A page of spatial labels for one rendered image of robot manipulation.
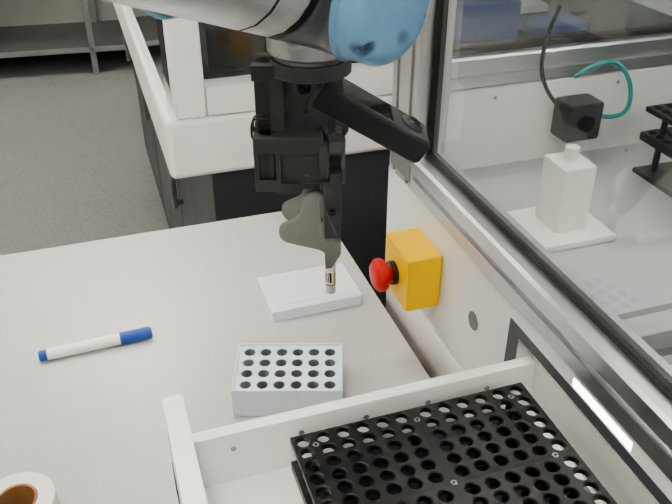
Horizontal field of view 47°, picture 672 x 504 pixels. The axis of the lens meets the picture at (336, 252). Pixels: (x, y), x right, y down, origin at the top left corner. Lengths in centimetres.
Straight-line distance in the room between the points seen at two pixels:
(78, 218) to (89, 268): 176
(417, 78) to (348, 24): 45
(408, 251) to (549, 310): 24
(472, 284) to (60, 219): 228
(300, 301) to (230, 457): 37
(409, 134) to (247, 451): 32
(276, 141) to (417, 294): 31
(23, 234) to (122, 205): 36
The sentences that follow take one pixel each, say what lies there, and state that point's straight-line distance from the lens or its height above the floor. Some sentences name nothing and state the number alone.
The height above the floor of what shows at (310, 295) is 78.
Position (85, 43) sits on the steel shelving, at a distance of 442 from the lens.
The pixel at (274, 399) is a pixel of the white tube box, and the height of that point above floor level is 79.
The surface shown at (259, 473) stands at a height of 84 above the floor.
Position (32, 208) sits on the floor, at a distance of 307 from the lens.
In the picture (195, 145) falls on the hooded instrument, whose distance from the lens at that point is 129.
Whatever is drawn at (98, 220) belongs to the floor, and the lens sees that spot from 291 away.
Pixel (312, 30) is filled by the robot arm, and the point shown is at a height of 125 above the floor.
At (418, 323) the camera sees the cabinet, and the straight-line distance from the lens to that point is 100.
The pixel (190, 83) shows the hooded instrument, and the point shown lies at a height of 97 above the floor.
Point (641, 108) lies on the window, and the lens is 60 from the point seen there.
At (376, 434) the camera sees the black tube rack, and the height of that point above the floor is 90.
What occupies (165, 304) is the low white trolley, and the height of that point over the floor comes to 76.
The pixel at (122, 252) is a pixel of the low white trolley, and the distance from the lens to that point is 121.
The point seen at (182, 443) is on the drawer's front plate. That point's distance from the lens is 64.
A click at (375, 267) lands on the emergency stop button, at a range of 90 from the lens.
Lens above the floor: 138
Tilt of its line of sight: 32 degrees down
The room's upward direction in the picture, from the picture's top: straight up
